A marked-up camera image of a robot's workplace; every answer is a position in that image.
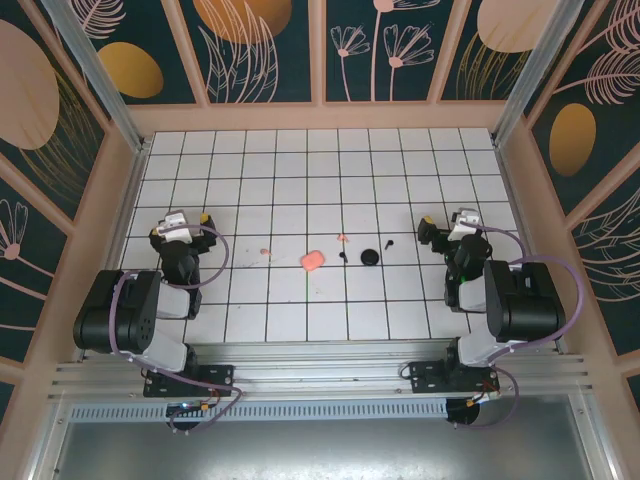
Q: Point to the aluminium mounting rail beam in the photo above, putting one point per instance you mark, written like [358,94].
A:
[320,365]

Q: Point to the aluminium side rail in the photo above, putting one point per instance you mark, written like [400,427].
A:
[132,190]
[513,192]

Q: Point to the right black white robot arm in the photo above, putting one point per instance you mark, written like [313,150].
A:
[525,300]

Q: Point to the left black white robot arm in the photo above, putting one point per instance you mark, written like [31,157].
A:
[170,302]

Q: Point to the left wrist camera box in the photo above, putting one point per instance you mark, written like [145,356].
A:
[175,227]

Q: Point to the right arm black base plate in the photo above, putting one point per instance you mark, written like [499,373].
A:
[425,375]

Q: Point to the small circuit board with LED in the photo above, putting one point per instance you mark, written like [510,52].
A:
[187,409]

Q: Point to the black round charging case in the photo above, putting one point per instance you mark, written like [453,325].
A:
[370,257]

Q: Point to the pink earbud charging case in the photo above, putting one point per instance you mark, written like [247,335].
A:
[312,261]

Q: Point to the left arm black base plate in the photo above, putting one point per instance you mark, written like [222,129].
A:
[220,375]

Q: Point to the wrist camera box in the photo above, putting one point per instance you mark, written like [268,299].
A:
[462,225]
[175,227]

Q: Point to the aluminium frame post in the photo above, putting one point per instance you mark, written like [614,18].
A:
[100,80]
[530,75]

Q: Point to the grey metal sheet panel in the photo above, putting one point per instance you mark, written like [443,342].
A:
[320,450]

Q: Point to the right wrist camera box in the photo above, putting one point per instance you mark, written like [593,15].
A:
[462,225]

